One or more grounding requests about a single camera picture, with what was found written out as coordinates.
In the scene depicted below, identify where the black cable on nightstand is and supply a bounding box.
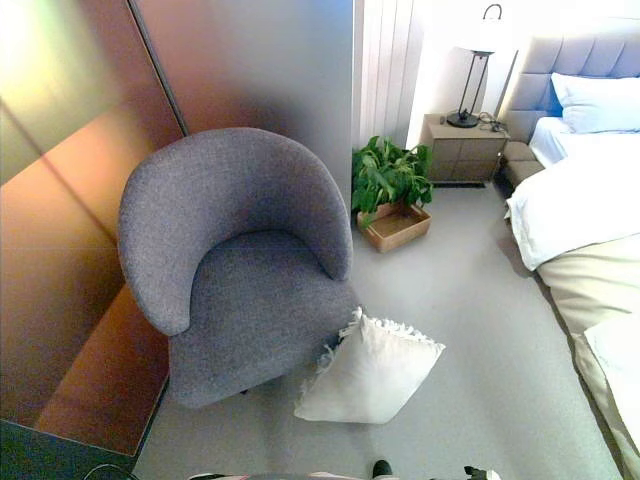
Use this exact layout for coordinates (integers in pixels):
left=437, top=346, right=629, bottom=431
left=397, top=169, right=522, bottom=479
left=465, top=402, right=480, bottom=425
left=477, top=111, right=506, bottom=134

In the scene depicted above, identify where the white bed pillow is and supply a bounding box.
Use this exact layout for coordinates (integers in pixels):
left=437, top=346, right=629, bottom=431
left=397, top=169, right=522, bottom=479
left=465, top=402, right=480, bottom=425
left=549, top=72, right=640, bottom=134

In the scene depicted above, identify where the brown wooden cabinet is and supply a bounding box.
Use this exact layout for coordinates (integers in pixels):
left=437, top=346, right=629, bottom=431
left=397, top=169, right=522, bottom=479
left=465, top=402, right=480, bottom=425
left=0, top=0, right=190, bottom=480

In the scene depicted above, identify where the grey padded bed frame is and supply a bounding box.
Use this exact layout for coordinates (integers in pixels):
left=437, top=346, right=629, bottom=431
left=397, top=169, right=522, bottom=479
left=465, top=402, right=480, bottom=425
left=499, top=141, right=546, bottom=187

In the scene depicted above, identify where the grey fabric tub armchair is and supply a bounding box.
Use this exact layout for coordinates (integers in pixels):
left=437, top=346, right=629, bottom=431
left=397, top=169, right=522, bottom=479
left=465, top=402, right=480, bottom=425
left=117, top=127, right=364, bottom=410

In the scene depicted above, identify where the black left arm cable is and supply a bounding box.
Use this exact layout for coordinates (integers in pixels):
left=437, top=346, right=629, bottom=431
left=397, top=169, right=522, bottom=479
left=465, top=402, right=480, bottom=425
left=82, top=463, right=137, bottom=480

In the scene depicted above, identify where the grey tufted headboard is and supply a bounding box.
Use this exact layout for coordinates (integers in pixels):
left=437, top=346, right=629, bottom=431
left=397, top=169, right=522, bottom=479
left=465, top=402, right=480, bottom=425
left=504, top=24, right=640, bottom=144

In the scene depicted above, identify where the curved wall reading lamp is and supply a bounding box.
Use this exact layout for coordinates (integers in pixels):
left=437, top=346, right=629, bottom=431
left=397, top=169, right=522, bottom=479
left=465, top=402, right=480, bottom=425
left=480, top=3, right=507, bottom=37

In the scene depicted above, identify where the white duvet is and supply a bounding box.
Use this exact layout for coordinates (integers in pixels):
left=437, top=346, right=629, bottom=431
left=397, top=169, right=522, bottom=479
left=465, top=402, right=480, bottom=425
left=504, top=117, right=640, bottom=272

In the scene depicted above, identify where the beige wooden nightstand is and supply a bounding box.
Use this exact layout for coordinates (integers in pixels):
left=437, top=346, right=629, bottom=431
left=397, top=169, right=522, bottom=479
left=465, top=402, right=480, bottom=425
left=422, top=113, right=511, bottom=185

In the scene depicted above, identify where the tan wicker basket planter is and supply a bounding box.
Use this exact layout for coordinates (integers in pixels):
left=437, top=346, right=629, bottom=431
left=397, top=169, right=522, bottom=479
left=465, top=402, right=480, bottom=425
left=356, top=200, right=432, bottom=254

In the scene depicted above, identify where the green leafy potted plant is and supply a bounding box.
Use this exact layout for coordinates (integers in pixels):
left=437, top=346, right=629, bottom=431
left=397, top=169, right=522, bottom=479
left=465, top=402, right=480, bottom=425
left=351, top=135, right=435, bottom=230

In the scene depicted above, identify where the white fringed throw pillow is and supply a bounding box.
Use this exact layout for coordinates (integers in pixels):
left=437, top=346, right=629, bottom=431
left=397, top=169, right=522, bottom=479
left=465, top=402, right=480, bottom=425
left=293, top=306, right=447, bottom=425

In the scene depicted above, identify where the black table lamp white shade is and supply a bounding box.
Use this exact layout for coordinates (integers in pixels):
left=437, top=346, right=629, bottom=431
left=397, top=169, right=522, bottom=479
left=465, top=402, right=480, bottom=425
left=446, top=46, right=496, bottom=129

